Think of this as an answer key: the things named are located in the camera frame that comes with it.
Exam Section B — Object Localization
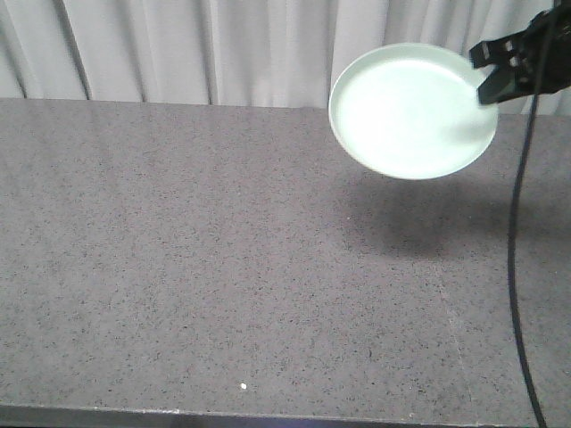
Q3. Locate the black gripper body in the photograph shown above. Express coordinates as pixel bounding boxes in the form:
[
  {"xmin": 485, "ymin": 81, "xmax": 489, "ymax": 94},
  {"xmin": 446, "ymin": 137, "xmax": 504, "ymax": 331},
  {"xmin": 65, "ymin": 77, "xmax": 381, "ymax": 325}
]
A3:
[{"xmin": 520, "ymin": 1, "xmax": 570, "ymax": 95}]

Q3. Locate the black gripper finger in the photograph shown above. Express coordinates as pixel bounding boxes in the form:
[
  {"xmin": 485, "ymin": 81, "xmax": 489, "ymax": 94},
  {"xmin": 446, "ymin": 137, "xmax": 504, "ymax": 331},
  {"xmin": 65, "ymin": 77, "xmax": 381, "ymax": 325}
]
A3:
[
  {"xmin": 477, "ymin": 63, "xmax": 531, "ymax": 105},
  {"xmin": 468, "ymin": 37, "xmax": 525, "ymax": 69}
]

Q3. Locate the light green round plate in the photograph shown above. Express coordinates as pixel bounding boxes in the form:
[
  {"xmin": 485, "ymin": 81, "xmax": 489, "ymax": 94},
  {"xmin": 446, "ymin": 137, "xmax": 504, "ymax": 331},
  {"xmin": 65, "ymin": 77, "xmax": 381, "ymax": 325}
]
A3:
[{"xmin": 327, "ymin": 43, "xmax": 499, "ymax": 180}]

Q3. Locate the white pleated curtain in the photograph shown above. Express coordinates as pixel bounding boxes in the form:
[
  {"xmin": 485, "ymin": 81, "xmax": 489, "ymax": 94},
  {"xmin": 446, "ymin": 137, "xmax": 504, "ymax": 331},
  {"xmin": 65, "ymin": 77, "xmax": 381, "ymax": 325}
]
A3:
[{"xmin": 1, "ymin": 1, "xmax": 550, "ymax": 107}]

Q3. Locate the black hanging cable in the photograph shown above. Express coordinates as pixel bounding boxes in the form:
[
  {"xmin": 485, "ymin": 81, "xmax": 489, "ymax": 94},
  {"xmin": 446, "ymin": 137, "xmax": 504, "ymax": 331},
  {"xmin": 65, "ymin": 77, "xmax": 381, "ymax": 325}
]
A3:
[{"xmin": 507, "ymin": 0, "xmax": 564, "ymax": 428}]

